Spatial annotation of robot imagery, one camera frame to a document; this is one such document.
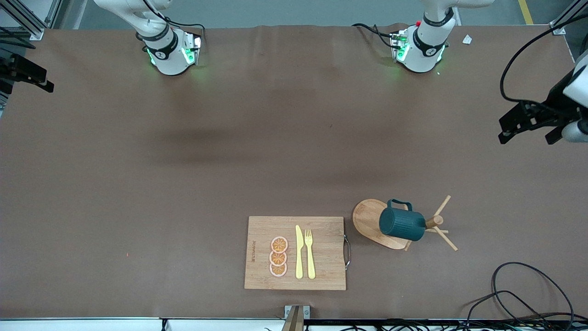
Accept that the yellow plastic knife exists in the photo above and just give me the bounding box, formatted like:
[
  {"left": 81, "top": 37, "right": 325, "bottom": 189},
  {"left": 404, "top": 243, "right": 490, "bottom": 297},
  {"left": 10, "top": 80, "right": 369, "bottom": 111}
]
[{"left": 295, "top": 225, "right": 305, "bottom": 280}]

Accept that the dark teal ribbed mug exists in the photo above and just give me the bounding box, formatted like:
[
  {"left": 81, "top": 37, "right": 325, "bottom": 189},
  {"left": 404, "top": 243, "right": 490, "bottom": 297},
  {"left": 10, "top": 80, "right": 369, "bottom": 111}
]
[{"left": 379, "top": 199, "right": 426, "bottom": 242}]

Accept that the wooden cutting board, metal handle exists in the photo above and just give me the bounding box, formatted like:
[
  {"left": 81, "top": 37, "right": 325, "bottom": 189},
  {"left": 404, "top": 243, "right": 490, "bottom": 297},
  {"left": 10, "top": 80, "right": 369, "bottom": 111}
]
[{"left": 244, "top": 216, "right": 351, "bottom": 291}]

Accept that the wooden mug tree stand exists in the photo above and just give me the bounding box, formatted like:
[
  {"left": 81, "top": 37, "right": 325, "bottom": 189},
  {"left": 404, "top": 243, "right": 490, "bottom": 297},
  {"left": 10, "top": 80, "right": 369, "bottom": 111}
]
[{"left": 352, "top": 195, "right": 459, "bottom": 252}]

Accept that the black arm base cable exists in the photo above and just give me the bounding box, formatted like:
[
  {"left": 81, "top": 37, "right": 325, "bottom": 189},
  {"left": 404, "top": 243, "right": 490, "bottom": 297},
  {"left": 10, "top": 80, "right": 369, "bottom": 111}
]
[
  {"left": 351, "top": 23, "right": 400, "bottom": 46},
  {"left": 142, "top": 0, "right": 206, "bottom": 46}
]

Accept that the brown table cover sheet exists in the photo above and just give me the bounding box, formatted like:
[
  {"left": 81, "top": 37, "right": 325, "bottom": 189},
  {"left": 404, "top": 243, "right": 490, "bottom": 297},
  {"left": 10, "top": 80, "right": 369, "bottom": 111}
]
[{"left": 0, "top": 24, "right": 588, "bottom": 320}]

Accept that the black left arm base cable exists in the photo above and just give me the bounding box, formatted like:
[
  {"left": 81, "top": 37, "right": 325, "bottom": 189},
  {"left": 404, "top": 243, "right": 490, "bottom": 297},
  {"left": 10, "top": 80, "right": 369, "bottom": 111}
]
[{"left": 351, "top": 23, "right": 400, "bottom": 46}]

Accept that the black looped cable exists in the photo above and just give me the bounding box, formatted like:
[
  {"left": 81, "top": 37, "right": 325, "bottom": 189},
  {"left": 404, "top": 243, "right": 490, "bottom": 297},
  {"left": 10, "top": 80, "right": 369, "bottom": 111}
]
[
  {"left": 492, "top": 262, "right": 575, "bottom": 325},
  {"left": 466, "top": 290, "right": 559, "bottom": 325}
]

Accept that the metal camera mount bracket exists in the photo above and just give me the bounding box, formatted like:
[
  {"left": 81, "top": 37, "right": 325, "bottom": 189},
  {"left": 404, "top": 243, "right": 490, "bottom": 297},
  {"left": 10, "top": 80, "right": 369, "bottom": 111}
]
[{"left": 282, "top": 305, "right": 311, "bottom": 331}]

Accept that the aluminium frame post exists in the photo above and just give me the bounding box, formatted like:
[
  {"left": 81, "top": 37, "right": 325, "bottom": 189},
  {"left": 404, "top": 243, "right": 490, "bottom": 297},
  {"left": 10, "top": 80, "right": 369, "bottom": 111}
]
[
  {"left": 549, "top": 0, "right": 588, "bottom": 35},
  {"left": 0, "top": 0, "right": 46, "bottom": 41}
]

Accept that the yellow plastic fork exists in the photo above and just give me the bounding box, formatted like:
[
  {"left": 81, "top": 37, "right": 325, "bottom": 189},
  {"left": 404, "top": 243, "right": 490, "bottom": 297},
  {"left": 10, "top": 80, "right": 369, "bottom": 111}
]
[{"left": 305, "top": 229, "right": 317, "bottom": 280}]

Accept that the white table edge rail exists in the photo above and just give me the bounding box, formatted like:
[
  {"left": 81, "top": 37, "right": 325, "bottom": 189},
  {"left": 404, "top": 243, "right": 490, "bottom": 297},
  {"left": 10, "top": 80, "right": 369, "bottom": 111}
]
[{"left": 0, "top": 317, "right": 285, "bottom": 331}]

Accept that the black right arm base cable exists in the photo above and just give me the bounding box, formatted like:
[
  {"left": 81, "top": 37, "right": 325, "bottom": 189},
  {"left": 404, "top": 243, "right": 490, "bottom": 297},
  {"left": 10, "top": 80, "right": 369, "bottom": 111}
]
[{"left": 142, "top": 0, "right": 206, "bottom": 46}]

